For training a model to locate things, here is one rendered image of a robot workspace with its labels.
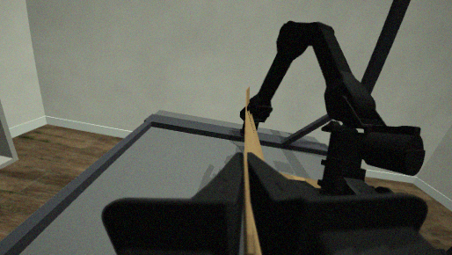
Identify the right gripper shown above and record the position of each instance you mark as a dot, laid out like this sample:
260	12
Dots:
332	166

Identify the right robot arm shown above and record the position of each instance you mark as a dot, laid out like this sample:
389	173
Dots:
398	149

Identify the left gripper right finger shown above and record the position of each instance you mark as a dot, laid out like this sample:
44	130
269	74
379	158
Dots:
288	217

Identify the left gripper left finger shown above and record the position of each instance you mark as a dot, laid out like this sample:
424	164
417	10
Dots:
210	221

